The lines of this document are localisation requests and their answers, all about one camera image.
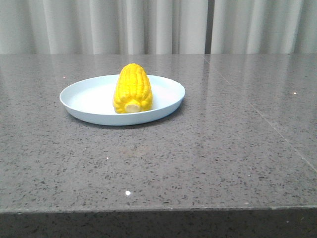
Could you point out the yellow corn cob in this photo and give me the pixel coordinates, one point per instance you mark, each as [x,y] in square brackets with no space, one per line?
[133,93]

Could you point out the light blue round plate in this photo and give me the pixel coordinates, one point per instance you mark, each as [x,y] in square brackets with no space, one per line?
[90,100]

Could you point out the white curtain right panel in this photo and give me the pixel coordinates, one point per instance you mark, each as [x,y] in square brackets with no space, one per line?
[264,26]

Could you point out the white curtain panel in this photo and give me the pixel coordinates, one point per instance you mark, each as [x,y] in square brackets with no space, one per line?
[103,26]
[264,26]

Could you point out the white curtain left panel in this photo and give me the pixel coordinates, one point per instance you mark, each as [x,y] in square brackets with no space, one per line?
[103,26]

